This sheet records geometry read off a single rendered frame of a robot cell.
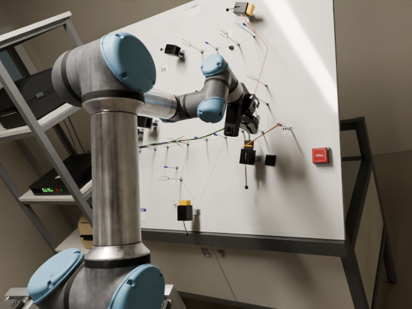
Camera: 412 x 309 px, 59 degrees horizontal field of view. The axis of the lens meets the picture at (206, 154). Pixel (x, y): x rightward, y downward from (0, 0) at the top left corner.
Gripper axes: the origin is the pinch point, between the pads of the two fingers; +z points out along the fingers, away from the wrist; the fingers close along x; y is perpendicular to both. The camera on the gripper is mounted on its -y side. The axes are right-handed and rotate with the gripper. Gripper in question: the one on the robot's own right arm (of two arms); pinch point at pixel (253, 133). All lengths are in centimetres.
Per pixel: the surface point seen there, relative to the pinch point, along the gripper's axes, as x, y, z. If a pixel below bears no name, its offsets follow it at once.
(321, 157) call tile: -22.7, -2.1, 8.8
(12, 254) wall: 229, -79, 87
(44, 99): 107, -1, -18
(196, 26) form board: 41, 47, -10
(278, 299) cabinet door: -2, -45, 62
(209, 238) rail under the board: 19.8, -34.3, 28.3
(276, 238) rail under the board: -9.1, -28.7, 24.6
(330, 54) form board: -20.1, 32.3, -3.3
